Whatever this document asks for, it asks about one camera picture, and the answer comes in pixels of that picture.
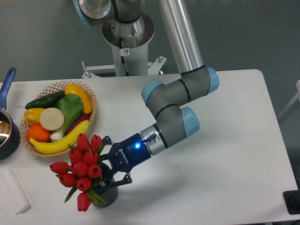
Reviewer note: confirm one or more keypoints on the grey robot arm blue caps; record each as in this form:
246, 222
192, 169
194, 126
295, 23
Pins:
166, 102

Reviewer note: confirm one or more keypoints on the white rolled cloth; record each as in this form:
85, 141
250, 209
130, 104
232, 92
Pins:
15, 192

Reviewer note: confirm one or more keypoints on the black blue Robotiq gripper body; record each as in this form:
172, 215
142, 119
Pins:
124, 156

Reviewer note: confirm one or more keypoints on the beige round onion slice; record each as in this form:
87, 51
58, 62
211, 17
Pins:
51, 119

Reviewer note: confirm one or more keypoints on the woven wicker basket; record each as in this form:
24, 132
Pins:
56, 87

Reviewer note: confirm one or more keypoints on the white metal frame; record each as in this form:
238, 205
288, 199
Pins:
291, 106

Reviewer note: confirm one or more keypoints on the dark green cucumber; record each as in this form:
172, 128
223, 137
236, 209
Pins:
46, 101

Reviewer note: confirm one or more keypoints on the purple eggplant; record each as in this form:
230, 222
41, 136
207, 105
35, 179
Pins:
77, 121

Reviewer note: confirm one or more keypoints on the yellow bell pepper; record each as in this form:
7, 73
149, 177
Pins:
32, 116

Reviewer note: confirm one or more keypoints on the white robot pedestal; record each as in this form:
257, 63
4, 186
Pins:
129, 44

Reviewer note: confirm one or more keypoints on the long yellow banana squash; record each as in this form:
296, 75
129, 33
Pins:
62, 144

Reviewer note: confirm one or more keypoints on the green bok choy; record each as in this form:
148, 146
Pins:
71, 106

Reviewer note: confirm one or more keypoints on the orange fruit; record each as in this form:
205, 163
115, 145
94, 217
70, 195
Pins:
38, 133

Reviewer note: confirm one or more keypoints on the blue handled saucepan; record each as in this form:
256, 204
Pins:
9, 131

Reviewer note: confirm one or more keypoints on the black device at table edge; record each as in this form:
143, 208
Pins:
292, 201

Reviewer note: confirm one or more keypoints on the red tulip bouquet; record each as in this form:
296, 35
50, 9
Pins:
84, 171

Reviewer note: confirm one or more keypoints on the dark grey ribbed vase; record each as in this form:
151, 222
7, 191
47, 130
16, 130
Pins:
107, 193

